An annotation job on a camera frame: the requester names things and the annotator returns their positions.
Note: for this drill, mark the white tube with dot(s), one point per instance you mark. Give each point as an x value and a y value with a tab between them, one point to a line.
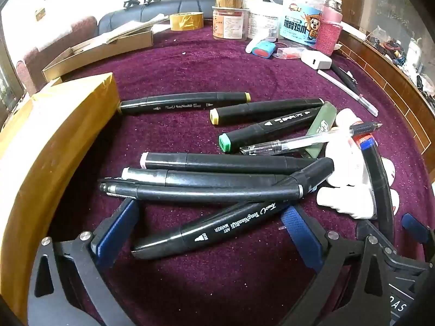
252	46

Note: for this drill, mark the black pen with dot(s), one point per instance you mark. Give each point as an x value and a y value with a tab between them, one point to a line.
344	78

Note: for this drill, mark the black marker white print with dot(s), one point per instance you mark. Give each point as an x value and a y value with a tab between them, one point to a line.
221	231

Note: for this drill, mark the black marker green cap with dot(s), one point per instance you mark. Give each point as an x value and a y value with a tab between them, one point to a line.
265	130

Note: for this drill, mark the white plastic jar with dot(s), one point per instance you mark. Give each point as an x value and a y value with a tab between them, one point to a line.
263	18

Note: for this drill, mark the white toy figure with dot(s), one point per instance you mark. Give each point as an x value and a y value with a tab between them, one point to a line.
343	159

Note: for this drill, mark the brown armchair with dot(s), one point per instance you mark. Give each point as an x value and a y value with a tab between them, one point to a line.
57	47

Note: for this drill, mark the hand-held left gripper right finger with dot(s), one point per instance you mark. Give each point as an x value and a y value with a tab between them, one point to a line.
302	239

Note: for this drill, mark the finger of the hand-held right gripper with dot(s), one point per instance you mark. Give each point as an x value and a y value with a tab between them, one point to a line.
414	227

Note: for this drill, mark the clear jar blue label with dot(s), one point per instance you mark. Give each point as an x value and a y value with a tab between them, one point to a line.
300	17

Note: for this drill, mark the yellow taped cardboard box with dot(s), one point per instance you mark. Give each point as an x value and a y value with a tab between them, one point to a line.
51	142

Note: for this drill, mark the black leather sofa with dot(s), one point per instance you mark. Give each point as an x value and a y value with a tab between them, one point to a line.
136	13

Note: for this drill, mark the clear gel pen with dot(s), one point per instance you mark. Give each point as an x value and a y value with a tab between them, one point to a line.
306	141

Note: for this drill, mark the clear box red contents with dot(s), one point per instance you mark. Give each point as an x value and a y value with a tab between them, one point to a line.
289	52

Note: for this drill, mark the gold tape roll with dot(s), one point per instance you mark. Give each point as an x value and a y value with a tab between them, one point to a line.
186	22

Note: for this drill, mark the black marker pale pink cap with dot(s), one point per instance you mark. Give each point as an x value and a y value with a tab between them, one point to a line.
221	163

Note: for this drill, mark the black marker grey cap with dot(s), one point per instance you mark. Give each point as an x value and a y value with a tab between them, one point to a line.
204	177

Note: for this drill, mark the blue and red case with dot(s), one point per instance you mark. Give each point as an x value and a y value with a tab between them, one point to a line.
264	49

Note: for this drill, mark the white charger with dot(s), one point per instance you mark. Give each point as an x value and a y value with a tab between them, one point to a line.
316	59

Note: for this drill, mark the gold wall plate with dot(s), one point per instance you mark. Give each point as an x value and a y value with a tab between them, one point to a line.
40	13

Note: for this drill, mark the black marker olive cap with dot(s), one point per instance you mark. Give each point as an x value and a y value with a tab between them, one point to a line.
183	103

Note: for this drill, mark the white pen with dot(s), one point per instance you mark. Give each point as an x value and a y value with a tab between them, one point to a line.
346	90

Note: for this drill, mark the cluttered small ornaments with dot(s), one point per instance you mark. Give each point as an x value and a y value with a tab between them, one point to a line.
397	51

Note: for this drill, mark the green flat packet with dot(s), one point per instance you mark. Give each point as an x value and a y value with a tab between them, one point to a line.
323	122

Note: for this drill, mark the bottle with pink sleeve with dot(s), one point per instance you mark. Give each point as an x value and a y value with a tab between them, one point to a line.
328	27

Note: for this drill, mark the clear jar red label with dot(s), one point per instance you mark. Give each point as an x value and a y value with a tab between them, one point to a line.
228	23

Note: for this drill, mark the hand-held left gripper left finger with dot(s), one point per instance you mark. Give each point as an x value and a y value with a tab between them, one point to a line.
114	234

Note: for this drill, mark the flat open cardboard box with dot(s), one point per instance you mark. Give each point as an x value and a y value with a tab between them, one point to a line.
88	56

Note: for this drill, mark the wooden partition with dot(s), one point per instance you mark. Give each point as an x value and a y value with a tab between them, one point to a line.
390	85

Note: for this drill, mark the black marker blue cap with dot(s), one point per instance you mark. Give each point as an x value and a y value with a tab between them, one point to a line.
377	183

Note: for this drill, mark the purple velvet tablecloth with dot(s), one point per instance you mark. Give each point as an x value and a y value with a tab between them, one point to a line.
204	61

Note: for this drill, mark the black marker yellow cap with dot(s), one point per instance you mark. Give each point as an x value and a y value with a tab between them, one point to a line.
265	108

